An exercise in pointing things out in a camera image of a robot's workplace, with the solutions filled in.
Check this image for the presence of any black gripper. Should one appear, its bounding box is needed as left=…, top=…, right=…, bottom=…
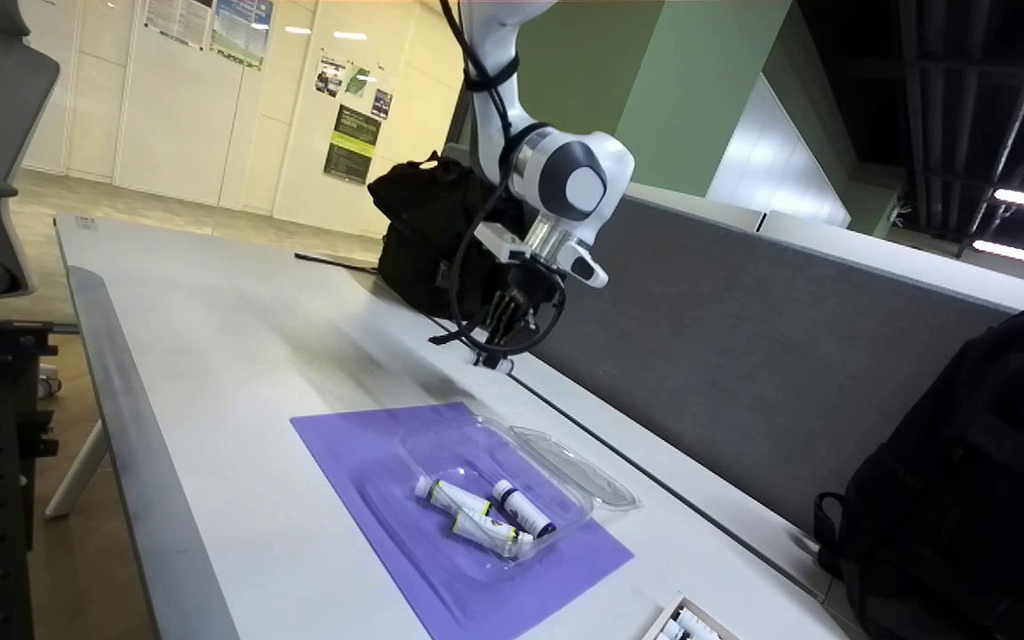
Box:
left=475, top=260, right=564, bottom=367

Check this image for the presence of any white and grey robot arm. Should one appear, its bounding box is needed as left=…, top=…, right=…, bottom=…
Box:
left=436, top=0, right=636, bottom=367

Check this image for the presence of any white vial right in tray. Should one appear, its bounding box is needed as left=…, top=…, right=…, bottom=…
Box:
left=494, top=480, right=555, bottom=538

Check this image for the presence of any white vial in tray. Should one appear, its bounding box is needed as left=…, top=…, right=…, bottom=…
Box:
left=494, top=480, right=555, bottom=538
left=415, top=475, right=489, bottom=514
left=450, top=512, right=534, bottom=560

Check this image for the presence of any white vial left in tray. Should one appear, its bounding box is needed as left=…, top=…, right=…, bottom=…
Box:
left=415, top=475, right=489, bottom=514

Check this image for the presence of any clear plastic tray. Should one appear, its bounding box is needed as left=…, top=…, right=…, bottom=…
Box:
left=351, top=424, right=596, bottom=596

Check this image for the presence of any white vial front in tray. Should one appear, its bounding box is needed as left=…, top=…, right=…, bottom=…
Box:
left=450, top=512, right=534, bottom=560

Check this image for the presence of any black backpack far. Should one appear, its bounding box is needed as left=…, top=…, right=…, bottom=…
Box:
left=366, top=157, right=504, bottom=319

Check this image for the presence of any black backpack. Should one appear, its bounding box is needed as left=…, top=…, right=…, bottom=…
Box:
left=366, top=157, right=504, bottom=319
left=814, top=313, right=1024, bottom=640

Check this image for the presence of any purple mat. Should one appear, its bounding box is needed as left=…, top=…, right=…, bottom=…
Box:
left=290, top=400, right=631, bottom=640

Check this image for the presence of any box of white vials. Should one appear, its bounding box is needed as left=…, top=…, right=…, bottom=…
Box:
left=641, top=596, right=734, bottom=640

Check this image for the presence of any black backpack near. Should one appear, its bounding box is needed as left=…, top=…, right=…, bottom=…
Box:
left=814, top=313, right=1024, bottom=640

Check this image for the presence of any green and black wall poster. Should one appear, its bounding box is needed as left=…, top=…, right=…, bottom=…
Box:
left=324, top=105, right=381, bottom=186

